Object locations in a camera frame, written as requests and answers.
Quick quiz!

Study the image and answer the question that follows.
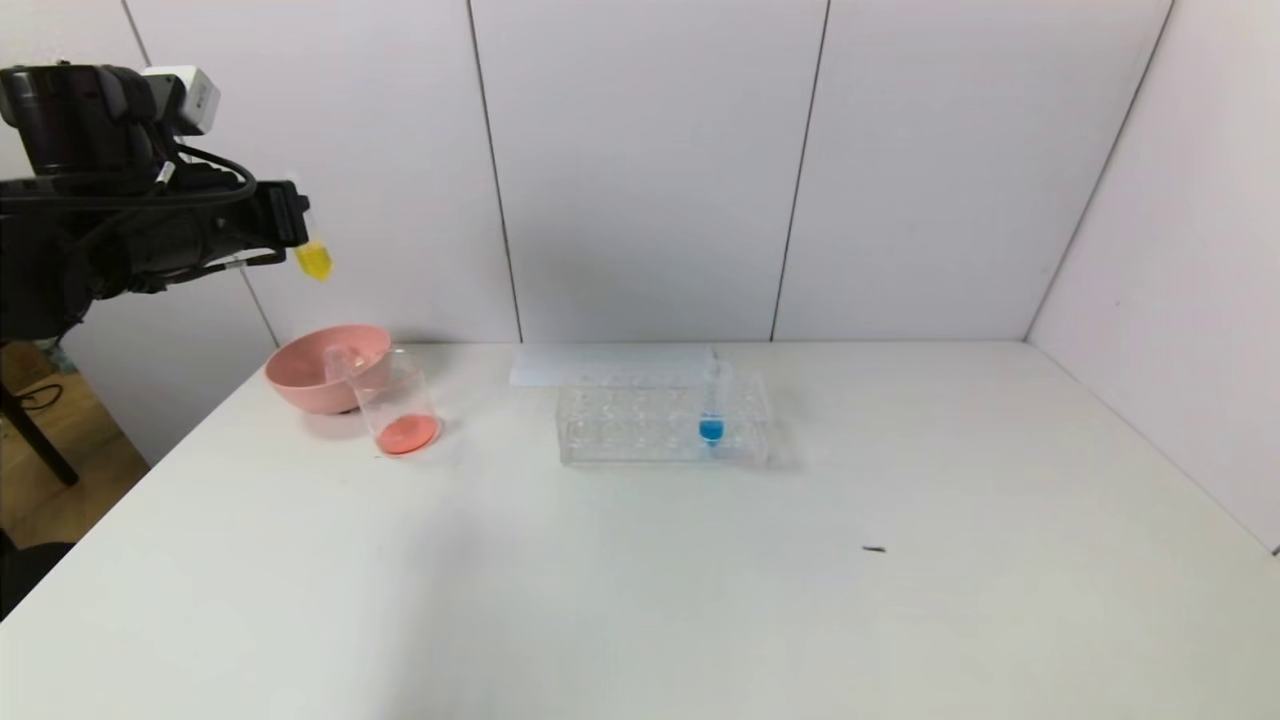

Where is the white paper sheet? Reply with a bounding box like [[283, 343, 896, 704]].
[[509, 346, 721, 389]]

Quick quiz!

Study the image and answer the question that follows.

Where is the clear acrylic test tube rack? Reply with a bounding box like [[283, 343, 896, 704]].
[[557, 368, 776, 469]]

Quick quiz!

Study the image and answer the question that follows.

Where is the clear glass beaker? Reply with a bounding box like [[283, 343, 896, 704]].
[[347, 348, 448, 460]]

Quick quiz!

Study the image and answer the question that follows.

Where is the test tube with red pigment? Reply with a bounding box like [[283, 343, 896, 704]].
[[323, 344, 377, 387]]

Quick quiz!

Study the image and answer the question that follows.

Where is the test tube with yellow pigment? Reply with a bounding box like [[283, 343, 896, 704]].
[[290, 200, 334, 283]]

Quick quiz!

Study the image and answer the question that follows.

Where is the brown cardboard box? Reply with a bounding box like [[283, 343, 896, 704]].
[[0, 340, 76, 393]]

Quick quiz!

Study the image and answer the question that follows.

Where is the black slanted stand leg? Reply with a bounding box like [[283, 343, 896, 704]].
[[0, 385, 81, 489]]

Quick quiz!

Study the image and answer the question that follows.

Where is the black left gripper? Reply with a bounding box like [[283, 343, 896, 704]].
[[198, 180, 311, 264]]

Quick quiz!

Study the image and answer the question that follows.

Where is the pink plastic bowl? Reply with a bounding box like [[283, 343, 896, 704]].
[[265, 324, 393, 415]]

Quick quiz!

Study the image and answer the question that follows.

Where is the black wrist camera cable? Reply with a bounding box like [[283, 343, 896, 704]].
[[160, 143, 261, 213]]

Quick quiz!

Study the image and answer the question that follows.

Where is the test tube with blue pigment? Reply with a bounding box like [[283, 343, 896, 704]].
[[698, 360, 733, 448]]

